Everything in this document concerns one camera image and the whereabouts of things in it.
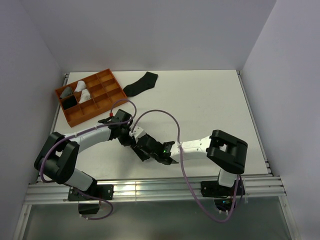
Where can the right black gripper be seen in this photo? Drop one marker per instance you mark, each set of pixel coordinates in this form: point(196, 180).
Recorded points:
point(139, 152)

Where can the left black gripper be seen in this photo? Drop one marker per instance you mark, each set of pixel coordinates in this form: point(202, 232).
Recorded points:
point(126, 142)

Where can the black sock with white stripes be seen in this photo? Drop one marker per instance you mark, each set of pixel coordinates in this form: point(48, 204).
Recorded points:
point(69, 102)

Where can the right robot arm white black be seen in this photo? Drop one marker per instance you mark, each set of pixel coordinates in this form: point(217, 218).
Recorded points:
point(226, 151)

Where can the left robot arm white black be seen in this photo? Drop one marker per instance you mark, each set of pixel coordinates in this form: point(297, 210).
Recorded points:
point(58, 156)

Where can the orange compartment tray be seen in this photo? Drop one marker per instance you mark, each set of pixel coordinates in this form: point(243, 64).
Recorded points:
point(105, 91)

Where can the lower white rolled sock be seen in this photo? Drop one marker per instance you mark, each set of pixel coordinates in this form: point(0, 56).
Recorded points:
point(85, 96)

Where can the white rolled sock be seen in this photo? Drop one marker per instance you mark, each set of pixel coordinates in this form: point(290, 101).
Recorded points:
point(85, 96)
point(80, 86)

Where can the upper white rolled sock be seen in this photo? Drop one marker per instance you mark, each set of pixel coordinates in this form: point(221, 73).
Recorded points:
point(80, 86)

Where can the grey rolled sock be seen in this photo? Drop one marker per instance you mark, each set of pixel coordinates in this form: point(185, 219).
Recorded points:
point(66, 92)

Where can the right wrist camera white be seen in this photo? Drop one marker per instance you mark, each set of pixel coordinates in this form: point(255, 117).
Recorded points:
point(137, 132)

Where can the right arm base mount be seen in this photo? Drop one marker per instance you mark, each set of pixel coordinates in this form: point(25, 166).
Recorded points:
point(211, 189)

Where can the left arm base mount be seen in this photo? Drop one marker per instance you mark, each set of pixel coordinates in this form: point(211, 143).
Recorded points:
point(90, 201)

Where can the aluminium frame rail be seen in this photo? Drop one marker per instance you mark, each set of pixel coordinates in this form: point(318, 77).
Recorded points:
point(155, 190)

